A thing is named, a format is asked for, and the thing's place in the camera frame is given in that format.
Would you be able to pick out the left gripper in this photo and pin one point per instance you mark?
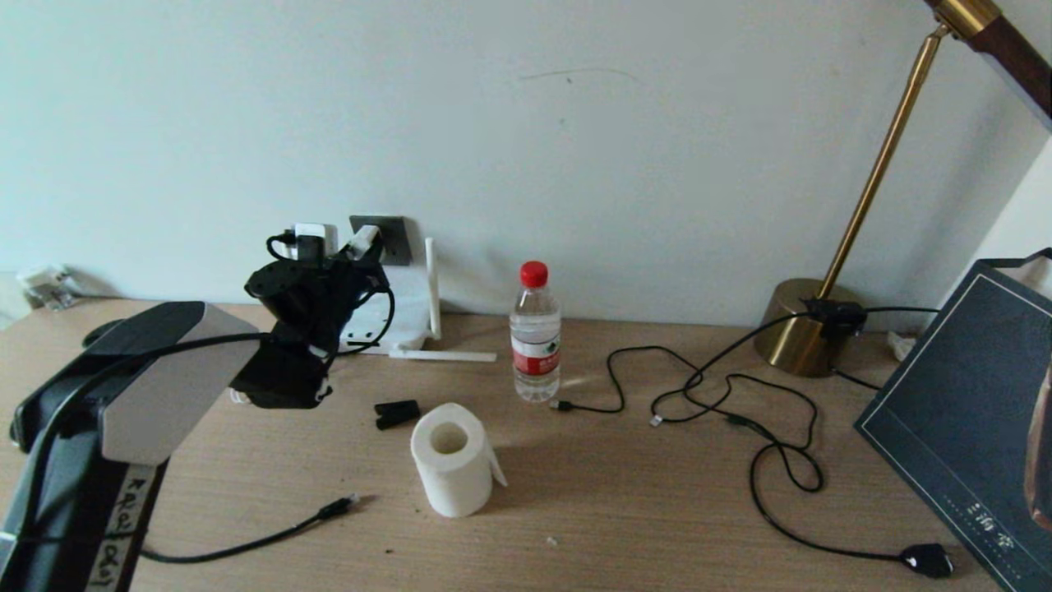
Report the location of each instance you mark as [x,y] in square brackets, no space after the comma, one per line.
[345,300]

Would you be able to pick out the white power adapter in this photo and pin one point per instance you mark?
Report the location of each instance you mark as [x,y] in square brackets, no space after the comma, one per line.
[364,242]

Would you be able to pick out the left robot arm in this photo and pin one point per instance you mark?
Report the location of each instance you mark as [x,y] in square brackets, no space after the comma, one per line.
[164,370]

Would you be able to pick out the white wifi router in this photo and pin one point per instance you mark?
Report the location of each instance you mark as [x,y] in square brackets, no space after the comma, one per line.
[411,312]

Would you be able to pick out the small black clip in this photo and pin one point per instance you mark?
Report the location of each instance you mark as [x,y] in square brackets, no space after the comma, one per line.
[396,413]

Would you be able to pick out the clear water bottle red cap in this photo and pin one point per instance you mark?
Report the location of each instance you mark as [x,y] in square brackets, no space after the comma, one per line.
[536,345]

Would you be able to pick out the white toilet paper roll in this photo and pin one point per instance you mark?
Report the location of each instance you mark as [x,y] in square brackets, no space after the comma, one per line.
[454,481]

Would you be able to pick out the brass desk lamp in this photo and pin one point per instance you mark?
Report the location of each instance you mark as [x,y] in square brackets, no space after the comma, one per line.
[793,337]

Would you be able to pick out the white crumpled tissue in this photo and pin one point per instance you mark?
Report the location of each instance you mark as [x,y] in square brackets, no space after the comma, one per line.
[900,345]

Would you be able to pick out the dark blue paper bag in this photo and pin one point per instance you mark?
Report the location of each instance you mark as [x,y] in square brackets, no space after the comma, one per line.
[970,395]

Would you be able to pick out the grey wall socket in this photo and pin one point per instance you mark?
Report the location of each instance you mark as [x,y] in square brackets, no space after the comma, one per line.
[396,238]

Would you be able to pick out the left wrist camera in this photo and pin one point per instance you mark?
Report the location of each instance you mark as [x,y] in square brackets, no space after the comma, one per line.
[316,241]

